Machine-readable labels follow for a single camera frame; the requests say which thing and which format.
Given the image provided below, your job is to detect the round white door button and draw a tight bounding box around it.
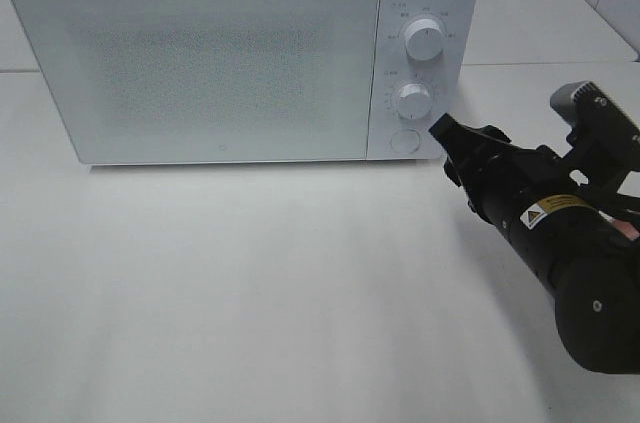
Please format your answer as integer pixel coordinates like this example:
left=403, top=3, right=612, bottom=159
left=390, top=129, right=421, bottom=154

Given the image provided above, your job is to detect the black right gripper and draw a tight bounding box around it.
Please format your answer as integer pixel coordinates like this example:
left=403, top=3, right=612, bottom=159
left=429, top=113, right=588, bottom=233

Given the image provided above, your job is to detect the white microwave knob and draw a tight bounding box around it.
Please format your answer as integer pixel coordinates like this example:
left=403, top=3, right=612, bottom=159
left=396, top=83, right=433, bottom=120
left=402, top=15, right=444, bottom=62

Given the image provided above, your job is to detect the white upper microwave knob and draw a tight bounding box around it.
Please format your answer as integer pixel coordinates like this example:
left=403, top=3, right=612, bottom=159
left=402, top=15, right=444, bottom=62

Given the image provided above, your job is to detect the white microwave door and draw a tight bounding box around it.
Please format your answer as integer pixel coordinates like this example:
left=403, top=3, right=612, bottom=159
left=11, top=0, right=378, bottom=165

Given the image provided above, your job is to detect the white lower microwave knob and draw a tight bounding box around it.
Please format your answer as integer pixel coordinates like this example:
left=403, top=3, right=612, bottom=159
left=396, top=83, right=433, bottom=120

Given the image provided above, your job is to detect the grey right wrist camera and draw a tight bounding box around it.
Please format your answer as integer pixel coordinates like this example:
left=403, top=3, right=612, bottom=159
left=550, top=81, right=639, bottom=192

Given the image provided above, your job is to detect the white microwave oven body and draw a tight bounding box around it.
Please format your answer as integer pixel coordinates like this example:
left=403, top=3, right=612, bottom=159
left=10, top=0, right=476, bottom=166

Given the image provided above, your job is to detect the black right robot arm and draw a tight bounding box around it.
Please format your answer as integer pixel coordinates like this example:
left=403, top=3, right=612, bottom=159
left=430, top=114, right=639, bottom=374

